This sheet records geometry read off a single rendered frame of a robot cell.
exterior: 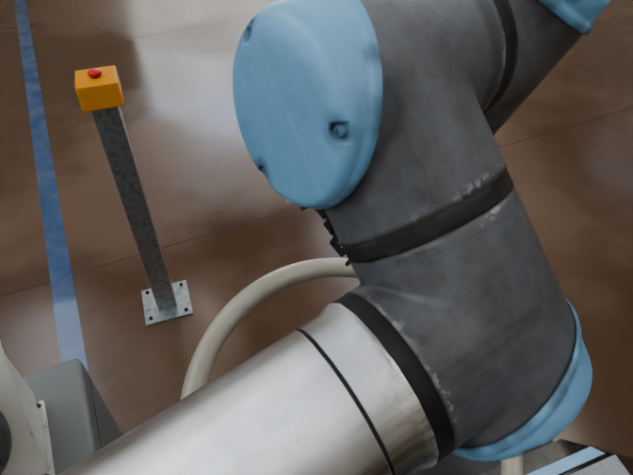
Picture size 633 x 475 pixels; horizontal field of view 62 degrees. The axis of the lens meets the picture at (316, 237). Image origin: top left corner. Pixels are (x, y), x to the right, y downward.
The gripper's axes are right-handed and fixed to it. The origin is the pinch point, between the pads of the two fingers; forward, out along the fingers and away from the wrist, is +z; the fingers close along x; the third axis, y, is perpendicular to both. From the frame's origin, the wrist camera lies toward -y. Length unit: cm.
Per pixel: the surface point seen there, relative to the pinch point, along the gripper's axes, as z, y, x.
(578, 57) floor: 161, -382, -63
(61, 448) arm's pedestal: 68, 34, -11
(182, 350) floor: 169, -18, -37
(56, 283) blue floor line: 196, 5, -101
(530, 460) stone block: 52, -37, 48
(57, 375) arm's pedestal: 74, 28, -26
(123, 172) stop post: 108, -21, -86
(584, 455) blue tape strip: 45, -43, 53
